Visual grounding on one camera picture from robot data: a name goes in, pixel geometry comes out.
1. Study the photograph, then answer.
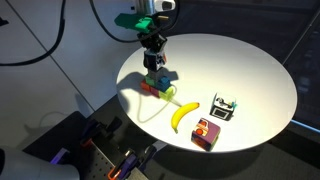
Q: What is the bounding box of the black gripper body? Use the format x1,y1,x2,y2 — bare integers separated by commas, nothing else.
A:
138,26,168,52

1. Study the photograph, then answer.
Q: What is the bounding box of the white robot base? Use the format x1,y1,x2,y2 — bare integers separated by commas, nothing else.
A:
0,146,80,180

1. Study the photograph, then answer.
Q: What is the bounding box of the blue number four plush cube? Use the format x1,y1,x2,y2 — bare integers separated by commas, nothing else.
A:
209,92,238,122

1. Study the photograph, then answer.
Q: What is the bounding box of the green block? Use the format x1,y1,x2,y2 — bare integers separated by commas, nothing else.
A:
144,75,156,87

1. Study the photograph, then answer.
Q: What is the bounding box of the orange block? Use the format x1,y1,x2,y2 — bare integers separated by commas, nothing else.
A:
140,80,152,93

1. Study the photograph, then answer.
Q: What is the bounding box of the blue block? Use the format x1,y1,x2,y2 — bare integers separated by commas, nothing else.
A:
156,76,172,93

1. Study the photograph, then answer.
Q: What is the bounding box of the magenta block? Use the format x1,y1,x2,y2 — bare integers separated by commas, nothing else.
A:
149,85,162,98

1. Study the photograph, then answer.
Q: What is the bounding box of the yellow-green block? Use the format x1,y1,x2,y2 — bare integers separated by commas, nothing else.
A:
158,85,175,101

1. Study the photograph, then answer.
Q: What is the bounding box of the yellow banana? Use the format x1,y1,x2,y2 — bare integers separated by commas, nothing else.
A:
170,101,201,134

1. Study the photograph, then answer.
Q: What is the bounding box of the purple orange bar clamp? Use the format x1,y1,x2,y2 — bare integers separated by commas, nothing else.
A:
107,144,156,180
79,115,123,148

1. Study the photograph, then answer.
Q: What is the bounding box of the black perforated board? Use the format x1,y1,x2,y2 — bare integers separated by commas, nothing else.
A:
84,146,141,180

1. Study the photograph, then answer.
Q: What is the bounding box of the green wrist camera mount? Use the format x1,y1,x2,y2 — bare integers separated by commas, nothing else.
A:
114,13,156,34

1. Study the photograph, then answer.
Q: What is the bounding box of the thick black cable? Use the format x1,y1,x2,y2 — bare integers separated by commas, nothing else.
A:
0,0,67,67

